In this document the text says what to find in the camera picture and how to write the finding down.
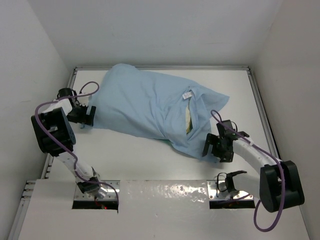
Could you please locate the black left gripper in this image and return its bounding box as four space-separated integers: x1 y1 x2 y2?
67 102 95 127

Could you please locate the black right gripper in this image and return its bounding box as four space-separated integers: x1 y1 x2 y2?
202 132 233 163

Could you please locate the cream quilted pillow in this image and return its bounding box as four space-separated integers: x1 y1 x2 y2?
185 102 193 134

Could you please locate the blue and green pillowcase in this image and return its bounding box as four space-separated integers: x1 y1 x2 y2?
88 64 229 159

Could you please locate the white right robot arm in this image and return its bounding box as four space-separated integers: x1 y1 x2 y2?
202 120 305 213

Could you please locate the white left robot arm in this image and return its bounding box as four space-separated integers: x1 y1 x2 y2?
31 88 101 197

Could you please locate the white front cover board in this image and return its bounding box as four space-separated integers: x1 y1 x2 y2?
19 179 309 240

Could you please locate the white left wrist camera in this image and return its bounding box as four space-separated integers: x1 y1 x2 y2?
77 96 90 107

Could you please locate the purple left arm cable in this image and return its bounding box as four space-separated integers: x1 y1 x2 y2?
34 81 120 208

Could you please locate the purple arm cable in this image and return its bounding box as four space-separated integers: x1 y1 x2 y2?
210 109 286 231
34 81 120 208

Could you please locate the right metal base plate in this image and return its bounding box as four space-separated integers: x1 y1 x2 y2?
207 180 254 202

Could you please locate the metal base plate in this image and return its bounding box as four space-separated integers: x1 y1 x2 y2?
207 180 254 202
73 180 120 201

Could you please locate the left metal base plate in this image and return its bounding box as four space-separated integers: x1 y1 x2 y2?
73 180 120 201

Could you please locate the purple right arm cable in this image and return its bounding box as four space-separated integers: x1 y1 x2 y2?
210 109 286 231

